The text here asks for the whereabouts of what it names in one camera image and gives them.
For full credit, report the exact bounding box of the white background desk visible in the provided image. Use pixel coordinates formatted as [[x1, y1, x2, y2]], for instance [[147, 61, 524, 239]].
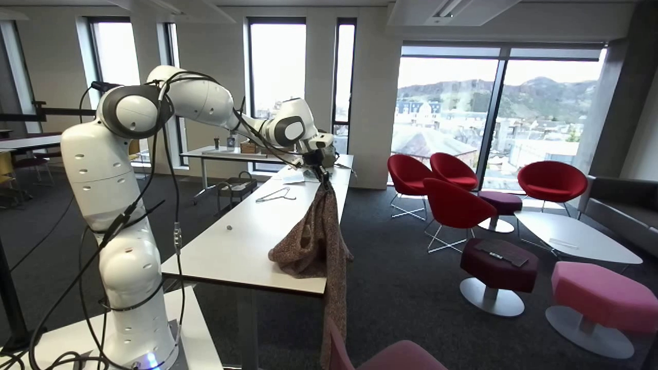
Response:
[[0, 134, 68, 157]]

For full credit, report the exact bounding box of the red swivel lounge chair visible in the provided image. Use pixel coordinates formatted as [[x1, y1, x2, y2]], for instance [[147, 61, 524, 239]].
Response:
[[384, 153, 436, 222], [421, 175, 501, 257], [428, 151, 482, 194], [517, 158, 592, 214]]

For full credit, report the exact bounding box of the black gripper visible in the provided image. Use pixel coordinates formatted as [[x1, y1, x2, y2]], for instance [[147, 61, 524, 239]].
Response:
[[301, 134, 339, 183]]

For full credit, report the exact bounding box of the black camera boom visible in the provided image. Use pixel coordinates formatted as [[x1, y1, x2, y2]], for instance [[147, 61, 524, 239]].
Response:
[[30, 79, 120, 124]]

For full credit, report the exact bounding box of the pink hexagonal stool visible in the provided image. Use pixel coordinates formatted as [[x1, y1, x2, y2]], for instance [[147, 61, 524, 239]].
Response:
[[543, 260, 658, 363]]

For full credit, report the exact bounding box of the black office chair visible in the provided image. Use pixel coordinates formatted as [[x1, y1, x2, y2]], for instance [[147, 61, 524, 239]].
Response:
[[223, 168, 261, 208]]

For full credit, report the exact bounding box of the background side table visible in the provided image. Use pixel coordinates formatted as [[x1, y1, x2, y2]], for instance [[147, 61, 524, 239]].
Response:
[[181, 142, 295, 208]]

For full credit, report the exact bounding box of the white coffee table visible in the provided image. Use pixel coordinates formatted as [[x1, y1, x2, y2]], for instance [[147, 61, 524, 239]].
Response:
[[514, 208, 647, 268]]

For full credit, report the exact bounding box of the purple round stool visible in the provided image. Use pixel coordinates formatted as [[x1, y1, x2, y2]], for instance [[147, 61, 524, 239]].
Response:
[[476, 190, 524, 237]]

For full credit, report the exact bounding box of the green wire clothes hanger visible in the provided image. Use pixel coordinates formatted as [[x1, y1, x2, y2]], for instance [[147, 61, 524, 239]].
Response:
[[254, 186, 301, 205]]

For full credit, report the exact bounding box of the brown knitted cloth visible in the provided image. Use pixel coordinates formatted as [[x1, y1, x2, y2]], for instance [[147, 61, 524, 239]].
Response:
[[265, 170, 357, 364]]

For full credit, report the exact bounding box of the grey sofa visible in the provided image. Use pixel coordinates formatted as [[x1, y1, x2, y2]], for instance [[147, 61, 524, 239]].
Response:
[[585, 175, 658, 260]]

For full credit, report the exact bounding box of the dark maroon stool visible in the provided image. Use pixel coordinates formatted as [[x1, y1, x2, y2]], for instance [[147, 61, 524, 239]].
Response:
[[458, 234, 543, 322]]

